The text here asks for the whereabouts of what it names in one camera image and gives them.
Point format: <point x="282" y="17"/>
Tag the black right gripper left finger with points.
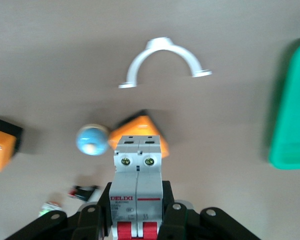
<point x="95" y="220"/>

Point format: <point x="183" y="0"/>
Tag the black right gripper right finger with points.
<point x="175" y="220"/>

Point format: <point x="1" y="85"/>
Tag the white circuit breaker red switches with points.
<point x="136" y="180"/>

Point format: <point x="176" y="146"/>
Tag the black red-tipped push button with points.
<point x="82" y="192"/>

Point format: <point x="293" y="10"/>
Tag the green indicator light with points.
<point x="50" y="208"/>

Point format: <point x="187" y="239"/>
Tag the blue dome push button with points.
<point x="90" y="138"/>

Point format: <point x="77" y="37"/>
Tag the green plastic tray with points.
<point x="292" y="112"/>

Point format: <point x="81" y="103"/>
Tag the small white pipe clamp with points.
<point x="160" y="42"/>

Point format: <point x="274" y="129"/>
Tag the orange push-button enclosure box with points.
<point x="140" y="125"/>
<point x="0" y="147"/>

